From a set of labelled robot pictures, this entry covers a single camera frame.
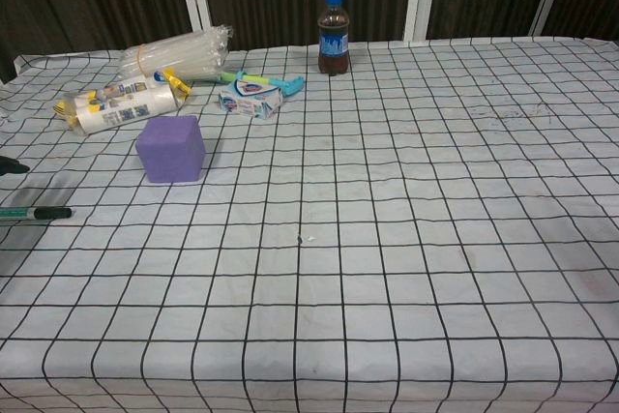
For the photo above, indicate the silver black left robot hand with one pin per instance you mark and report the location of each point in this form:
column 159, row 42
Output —
column 10, row 167

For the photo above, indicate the green black marker pen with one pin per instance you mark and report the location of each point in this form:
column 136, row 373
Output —
column 48, row 214

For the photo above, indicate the purple foam cube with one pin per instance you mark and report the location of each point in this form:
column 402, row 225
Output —
column 169, row 152

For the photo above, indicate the white paper cup pack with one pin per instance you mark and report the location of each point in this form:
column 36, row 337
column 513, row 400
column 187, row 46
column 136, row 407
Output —
column 126, row 103

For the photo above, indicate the clear plastic tube pack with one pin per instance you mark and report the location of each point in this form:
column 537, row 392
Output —
column 174, row 55

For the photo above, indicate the white blue soap box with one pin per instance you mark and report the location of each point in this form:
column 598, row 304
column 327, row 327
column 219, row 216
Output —
column 249, row 98

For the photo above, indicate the green blue plastic razor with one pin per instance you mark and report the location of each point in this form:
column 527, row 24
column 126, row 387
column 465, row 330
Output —
column 242, row 77

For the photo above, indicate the white black grid tablecloth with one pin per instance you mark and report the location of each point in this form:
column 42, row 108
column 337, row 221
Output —
column 338, row 239

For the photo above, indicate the cola bottle blue cap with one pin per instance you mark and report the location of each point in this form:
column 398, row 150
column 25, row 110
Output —
column 333, row 40

